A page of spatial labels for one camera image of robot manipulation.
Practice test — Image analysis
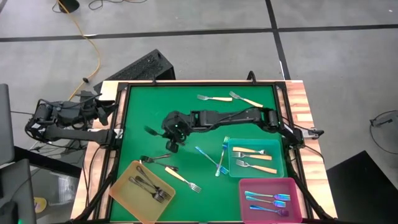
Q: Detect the black round stand base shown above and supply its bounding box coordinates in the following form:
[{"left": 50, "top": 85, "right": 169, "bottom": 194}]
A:
[{"left": 57, "top": 0, "right": 80, "bottom": 14}]

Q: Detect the orange plastic bin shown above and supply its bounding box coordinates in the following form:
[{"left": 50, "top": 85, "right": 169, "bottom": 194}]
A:
[{"left": 107, "top": 161, "right": 177, "bottom": 224}]

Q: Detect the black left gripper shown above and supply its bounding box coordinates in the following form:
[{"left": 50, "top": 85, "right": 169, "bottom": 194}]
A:
[{"left": 79, "top": 96, "right": 119, "bottom": 127}]

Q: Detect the dark grey monitor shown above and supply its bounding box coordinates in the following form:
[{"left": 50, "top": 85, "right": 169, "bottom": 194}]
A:
[{"left": 0, "top": 158, "right": 37, "bottom": 224}]

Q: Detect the yellow floor sticker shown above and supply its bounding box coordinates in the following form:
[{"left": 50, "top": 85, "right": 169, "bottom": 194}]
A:
[{"left": 33, "top": 197, "right": 47, "bottom": 214}]

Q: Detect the teal plastic bin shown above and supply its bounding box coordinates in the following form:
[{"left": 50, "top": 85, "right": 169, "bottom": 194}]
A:
[{"left": 228, "top": 139, "right": 285, "bottom": 179}]

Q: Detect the yellow floor cable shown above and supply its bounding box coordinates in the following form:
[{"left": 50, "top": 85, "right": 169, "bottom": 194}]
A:
[{"left": 55, "top": 0, "right": 101, "bottom": 102}]

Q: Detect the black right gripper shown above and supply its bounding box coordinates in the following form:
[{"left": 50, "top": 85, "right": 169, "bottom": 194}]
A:
[{"left": 160, "top": 111, "right": 191, "bottom": 153}]

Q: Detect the black aluminium table frame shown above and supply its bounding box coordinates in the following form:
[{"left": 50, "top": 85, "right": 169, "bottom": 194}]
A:
[{"left": 71, "top": 79, "right": 336, "bottom": 224}]

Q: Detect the iridescent blue fork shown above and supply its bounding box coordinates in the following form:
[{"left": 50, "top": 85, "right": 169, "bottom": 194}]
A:
[
  {"left": 249, "top": 204, "right": 290, "bottom": 218},
  {"left": 195, "top": 146, "right": 230, "bottom": 175},
  {"left": 244, "top": 190, "right": 292, "bottom": 202},
  {"left": 215, "top": 136, "right": 231, "bottom": 177},
  {"left": 244, "top": 195, "right": 287, "bottom": 208}
]

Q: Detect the black arched frame handle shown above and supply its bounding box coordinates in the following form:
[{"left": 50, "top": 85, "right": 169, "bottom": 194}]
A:
[{"left": 247, "top": 70, "right": 259, "bottom": 85}]

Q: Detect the black desk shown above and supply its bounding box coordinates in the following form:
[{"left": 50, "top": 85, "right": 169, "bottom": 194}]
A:
[{"left": 12, "top": 146, "right": 81, "bottom": 178}]

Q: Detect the black perforated computer case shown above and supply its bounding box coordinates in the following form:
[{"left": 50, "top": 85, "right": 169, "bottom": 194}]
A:
[{"left": 93, "top": 49, "right": 177, "bottom": 94}]

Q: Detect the green table mat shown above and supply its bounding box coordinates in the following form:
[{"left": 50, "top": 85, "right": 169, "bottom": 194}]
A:
[{"left": 109, "top": 85, "right": 308, "bottom": 223}]

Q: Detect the pink plastic bin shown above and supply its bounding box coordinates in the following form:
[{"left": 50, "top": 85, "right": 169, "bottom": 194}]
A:
[{"left": 238, "top": 177, "right": 303, "bottom": 224}]

